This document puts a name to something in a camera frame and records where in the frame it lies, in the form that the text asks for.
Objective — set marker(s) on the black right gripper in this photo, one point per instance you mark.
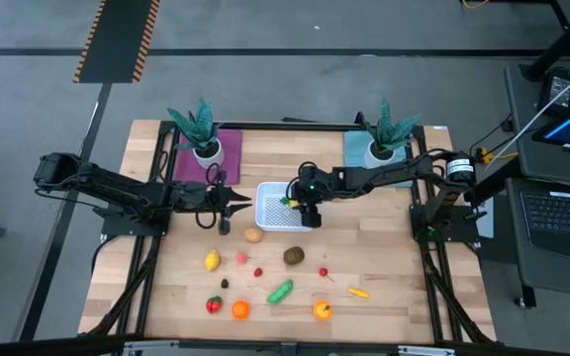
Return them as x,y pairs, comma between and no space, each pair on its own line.
310,193

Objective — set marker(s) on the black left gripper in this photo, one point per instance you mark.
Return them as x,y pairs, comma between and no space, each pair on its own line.
196,195

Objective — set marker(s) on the tan toy potato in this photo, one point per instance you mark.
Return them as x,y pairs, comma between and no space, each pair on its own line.
254,235

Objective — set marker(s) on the white perforated plastic basket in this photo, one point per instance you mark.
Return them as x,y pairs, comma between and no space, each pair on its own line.
272,217

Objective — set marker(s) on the small pink toy peach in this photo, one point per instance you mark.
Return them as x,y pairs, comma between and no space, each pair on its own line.
242,257

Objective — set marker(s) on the yellow toy lemon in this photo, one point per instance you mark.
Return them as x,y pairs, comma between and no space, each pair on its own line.
212,260

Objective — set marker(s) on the brown toy kiwi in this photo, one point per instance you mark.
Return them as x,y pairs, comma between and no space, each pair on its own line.
294,255

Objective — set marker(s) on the small red strawberry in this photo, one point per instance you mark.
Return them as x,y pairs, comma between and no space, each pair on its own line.
258,272

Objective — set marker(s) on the dark toy blackberry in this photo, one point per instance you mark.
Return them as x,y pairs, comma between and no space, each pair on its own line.
224,283

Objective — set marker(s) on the plain orange toy fruit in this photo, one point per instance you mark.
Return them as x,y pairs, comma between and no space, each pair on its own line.
240,310

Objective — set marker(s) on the yellow toy banana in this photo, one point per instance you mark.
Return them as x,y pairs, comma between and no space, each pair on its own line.
358,293

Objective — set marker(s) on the orange toy fruit with leaf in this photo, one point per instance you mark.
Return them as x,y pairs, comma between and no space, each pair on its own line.
322,310

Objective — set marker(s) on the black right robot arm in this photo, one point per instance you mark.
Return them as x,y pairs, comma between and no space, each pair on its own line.
389,175

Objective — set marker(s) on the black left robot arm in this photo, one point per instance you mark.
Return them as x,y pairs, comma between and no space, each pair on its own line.
117,188

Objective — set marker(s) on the purple cloth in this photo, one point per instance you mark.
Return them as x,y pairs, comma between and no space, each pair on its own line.
230,158

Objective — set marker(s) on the teal cloth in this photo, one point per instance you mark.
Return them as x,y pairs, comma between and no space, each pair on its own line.
354,163

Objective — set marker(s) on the fake plant in white pot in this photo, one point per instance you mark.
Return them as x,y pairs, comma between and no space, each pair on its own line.
208,153
379,155

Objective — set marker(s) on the green cucumber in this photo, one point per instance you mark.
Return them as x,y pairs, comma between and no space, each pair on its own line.
280,292

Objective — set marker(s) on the red toy tomato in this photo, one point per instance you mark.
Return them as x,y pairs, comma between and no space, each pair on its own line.
214,305

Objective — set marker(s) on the yellow plug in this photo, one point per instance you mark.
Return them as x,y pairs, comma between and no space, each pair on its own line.
486,155

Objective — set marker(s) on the black mat with striped edges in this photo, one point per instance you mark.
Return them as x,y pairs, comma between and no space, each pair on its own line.
117,39

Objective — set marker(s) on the black crossbar with silver brackets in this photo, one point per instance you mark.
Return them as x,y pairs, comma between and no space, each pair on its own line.
67,346

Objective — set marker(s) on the black equipment cart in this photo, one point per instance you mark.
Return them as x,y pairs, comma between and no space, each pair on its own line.
527,277

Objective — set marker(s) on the black laptop keyboard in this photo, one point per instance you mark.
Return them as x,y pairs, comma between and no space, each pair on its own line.
562,217

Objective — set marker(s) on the black power adapter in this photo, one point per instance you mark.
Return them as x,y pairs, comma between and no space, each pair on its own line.
558,89

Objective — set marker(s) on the black stand legs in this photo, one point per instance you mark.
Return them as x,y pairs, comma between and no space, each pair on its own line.
562,44

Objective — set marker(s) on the black aluminium table frame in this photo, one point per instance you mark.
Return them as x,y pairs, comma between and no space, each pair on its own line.
433,296

